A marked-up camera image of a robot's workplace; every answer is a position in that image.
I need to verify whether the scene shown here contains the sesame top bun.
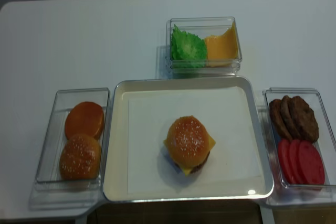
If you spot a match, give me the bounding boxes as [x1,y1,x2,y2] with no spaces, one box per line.
[164,115,212,169]

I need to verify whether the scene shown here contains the sesame bun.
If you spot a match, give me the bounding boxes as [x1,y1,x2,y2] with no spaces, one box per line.
[59,134,101,180]
[164,115,212,169]

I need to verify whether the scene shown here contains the green lettuce leaf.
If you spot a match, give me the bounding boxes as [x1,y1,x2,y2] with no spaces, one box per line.
[171,25,207,69]

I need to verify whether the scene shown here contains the clear lettuce cheese container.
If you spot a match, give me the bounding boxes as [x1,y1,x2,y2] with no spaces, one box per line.
[165,17,242,78]

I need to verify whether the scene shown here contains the silver metal tray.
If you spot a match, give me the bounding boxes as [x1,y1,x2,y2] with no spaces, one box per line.
[103,77,274,202]

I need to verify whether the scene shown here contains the yellow cheese slice on patty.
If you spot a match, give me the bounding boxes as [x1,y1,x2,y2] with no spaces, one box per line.
[163,133,216,169]

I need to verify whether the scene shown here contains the yellow cheese slices in container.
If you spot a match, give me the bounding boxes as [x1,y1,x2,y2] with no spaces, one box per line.
[204,22,239,67]

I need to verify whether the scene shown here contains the brown burger patty on tray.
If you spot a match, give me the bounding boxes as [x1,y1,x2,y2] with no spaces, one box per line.
[174,152,210,176]

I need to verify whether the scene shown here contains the plain bottom bun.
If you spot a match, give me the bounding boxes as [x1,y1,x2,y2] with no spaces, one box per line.
[65,101,104,140]

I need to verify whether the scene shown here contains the white paper liner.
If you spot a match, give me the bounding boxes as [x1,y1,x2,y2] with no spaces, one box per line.
[128,88,262,193]

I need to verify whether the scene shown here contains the sesame bun in container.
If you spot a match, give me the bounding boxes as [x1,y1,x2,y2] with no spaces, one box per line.
[59,134,101,180]

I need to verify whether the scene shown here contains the brown patty left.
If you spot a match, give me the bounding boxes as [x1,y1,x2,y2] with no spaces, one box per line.
[269,99,293,141]

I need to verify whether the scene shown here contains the brown patty middle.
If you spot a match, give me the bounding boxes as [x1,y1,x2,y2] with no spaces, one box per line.
[280,95,301,139]

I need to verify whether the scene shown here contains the clear bun container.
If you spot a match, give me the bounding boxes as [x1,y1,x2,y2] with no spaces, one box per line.
[34,87,110,192]

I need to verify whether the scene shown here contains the red tomato slice left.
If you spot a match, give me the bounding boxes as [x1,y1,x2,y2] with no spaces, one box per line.
[278,138,297,184]

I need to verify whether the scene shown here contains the red tomato slice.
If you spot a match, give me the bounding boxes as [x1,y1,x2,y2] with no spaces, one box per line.
[278,138,297,184]
[289,139,305,184]
[298,141,325,185]

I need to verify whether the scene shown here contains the brown patty right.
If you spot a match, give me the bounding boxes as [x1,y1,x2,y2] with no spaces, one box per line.
[289,96,319,143]

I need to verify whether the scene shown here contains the clear patty tomato container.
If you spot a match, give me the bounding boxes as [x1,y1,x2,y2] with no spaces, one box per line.
[263,88,335,194]

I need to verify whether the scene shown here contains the red tomato slice middle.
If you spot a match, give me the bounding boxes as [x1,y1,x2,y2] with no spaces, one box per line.
[289,139,305,184]

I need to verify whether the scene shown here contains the red tomato slice right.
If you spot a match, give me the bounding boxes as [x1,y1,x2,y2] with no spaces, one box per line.
[298,141,325,185]

